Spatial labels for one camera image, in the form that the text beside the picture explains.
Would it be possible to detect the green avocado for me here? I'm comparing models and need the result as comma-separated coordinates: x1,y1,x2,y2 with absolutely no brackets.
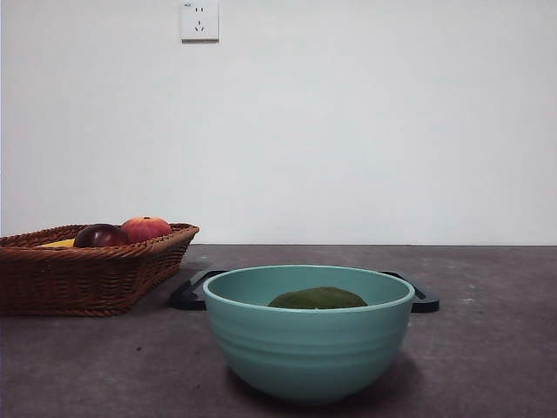
266,286,368,309

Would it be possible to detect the yellow banana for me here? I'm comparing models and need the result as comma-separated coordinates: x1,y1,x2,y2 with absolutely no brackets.
37,238,77,250

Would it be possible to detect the black rectangular tray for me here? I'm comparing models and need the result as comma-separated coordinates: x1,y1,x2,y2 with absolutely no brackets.
169,268,440,314

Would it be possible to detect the dark purple plum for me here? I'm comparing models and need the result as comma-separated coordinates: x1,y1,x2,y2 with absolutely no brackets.
72,223,130,248

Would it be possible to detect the white wall power socket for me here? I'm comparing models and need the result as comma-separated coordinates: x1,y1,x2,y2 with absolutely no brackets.
180,0,220,44

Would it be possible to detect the teal ceramic bowl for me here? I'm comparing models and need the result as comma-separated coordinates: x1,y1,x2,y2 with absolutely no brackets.
202,263,413,407

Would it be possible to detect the red yellow peach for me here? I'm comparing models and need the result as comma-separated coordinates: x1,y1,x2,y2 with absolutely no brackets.
120,215,173,243

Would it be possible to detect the brown wicker basket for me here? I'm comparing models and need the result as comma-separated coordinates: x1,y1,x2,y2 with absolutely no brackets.
0,222,200,317

